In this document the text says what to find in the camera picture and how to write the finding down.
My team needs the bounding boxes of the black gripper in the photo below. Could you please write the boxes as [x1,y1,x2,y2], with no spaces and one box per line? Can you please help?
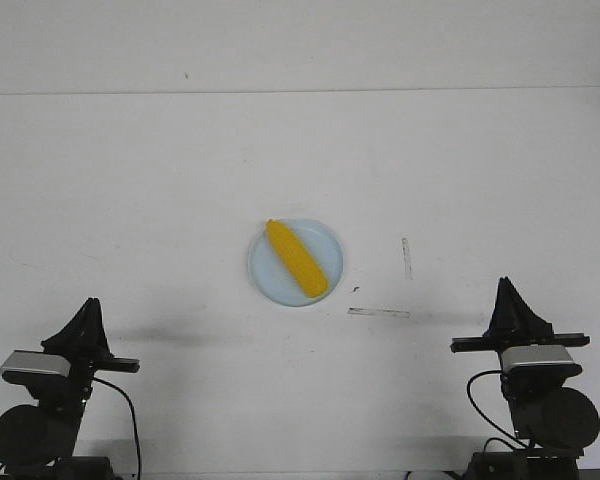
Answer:
[450,277,590,395]
[41,298,140,400]

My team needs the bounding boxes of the clear tape strip vertical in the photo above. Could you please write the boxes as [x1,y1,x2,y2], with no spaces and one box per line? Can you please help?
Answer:
[401,237,414,280]

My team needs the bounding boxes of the light blue round plate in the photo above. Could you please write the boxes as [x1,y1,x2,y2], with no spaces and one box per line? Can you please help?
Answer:
[246,218,344,307]

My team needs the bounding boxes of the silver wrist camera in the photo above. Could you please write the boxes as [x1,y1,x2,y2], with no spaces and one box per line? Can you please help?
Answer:
[500,345,583,378]
[0,350,71,385]

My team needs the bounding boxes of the yellow corn cob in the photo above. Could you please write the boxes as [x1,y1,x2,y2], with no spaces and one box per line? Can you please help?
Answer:
[265,219,329,298]

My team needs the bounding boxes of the clear tape strip horizontal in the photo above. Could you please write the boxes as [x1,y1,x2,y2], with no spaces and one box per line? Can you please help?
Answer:
[347,308,411,319]

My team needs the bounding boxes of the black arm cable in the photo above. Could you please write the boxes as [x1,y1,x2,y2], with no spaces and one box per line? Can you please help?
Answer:
[92,377,143,477]
[466,368,531,449]

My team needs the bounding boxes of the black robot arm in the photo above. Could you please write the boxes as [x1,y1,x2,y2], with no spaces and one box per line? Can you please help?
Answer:
[0,297,143,479]
[450,277,600,479]

